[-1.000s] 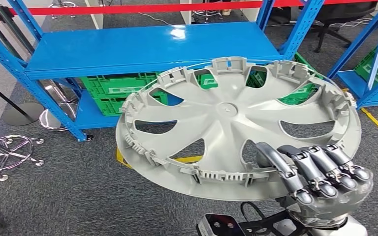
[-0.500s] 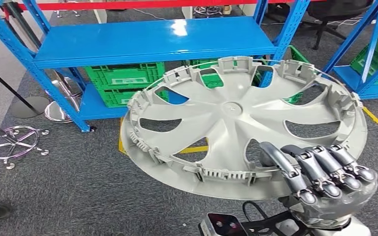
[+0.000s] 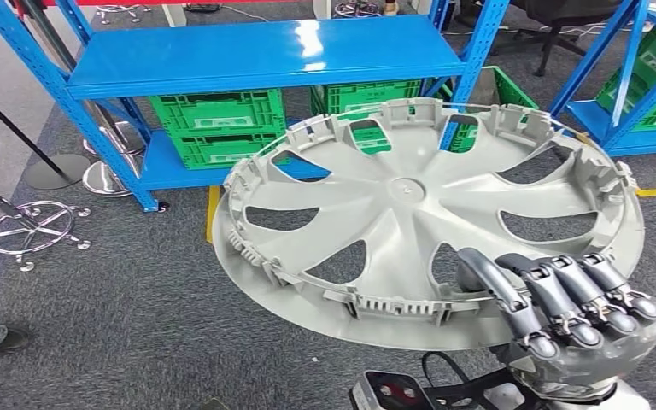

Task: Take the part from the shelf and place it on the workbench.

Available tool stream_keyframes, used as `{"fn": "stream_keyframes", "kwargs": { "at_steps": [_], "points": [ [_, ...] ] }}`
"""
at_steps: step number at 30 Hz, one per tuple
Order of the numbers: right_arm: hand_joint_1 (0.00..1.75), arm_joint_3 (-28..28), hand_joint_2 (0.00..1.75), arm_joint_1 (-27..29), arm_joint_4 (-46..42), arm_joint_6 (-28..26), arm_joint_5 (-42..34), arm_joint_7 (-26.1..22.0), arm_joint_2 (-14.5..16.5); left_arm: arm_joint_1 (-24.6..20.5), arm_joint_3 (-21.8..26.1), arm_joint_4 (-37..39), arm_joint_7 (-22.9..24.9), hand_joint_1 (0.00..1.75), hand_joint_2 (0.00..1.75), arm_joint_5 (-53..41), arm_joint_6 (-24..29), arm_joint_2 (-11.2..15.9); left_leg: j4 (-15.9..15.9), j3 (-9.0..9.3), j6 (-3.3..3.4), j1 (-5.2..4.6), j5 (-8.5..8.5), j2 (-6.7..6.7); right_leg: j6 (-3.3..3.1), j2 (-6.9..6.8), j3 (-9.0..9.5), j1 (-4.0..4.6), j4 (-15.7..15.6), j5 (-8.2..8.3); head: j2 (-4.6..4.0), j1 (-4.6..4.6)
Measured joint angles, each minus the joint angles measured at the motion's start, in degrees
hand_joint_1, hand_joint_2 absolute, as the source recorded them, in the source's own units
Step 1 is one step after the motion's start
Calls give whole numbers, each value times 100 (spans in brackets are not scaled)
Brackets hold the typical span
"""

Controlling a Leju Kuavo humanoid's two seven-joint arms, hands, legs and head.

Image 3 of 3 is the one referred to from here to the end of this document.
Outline grey plastic wheel hubcap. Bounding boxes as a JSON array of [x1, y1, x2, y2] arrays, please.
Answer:
[[212, 97, 646, 352]]

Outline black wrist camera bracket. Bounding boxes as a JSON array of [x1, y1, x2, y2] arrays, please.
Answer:
[[421, 350, 533, 410]]

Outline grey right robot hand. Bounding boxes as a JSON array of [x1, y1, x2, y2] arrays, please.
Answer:
[[454, 248, 656, 403]]

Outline black office chair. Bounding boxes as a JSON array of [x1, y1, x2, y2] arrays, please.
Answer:
[[458, 0, 624, 78]]

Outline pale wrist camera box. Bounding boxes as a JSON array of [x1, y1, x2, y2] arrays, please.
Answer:
[[349, 370, 436, 410]]

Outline blue metal shelf rack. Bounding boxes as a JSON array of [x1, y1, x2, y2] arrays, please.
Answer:
[[0, 0, 510, 214], [548, 0, 656, 158]]

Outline white floor cable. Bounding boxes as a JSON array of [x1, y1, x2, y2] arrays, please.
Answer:
[[220, 4, 272, 24]]

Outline open green plastic crate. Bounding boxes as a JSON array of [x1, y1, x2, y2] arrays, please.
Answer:
[[449, 66, 540, 154]]

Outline chrome stanchion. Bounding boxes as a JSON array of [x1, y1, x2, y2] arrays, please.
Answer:
[[81, 121, 147, 158], [16, 0, 148, 197]]

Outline black stanchion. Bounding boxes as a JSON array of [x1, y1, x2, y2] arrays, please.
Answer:
[[0, 79, 91, 190]]

